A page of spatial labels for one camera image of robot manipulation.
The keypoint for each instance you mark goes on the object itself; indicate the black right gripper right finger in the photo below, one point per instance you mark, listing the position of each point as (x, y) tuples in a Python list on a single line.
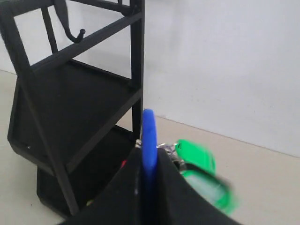
[(178, 204)]

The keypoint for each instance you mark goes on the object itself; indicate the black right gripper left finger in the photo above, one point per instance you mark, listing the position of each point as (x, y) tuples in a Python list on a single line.
[(120, 202)]

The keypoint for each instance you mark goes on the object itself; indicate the colourful key tag bunch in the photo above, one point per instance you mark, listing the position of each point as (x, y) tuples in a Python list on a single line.
[(195, 164)]

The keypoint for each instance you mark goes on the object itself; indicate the black metal shelf rack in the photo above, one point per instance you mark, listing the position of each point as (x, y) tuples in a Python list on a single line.
[(74, 121)]

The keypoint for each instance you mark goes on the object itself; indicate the black metal hook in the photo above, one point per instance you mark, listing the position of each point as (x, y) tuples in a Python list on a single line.
[(70, 30)]

